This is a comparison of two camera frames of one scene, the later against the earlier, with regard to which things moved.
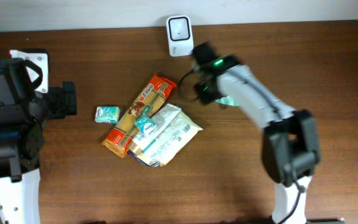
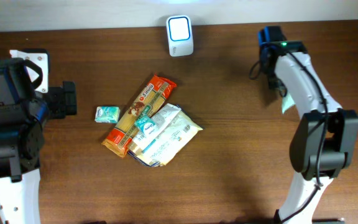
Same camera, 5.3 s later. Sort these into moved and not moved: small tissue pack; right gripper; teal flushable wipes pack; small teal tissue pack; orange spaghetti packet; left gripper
Moved: right gripper; teal flushable wipes pack
Not moved: small teal tissue pack; orange spaghetti packet; left gripper; small tissue pack
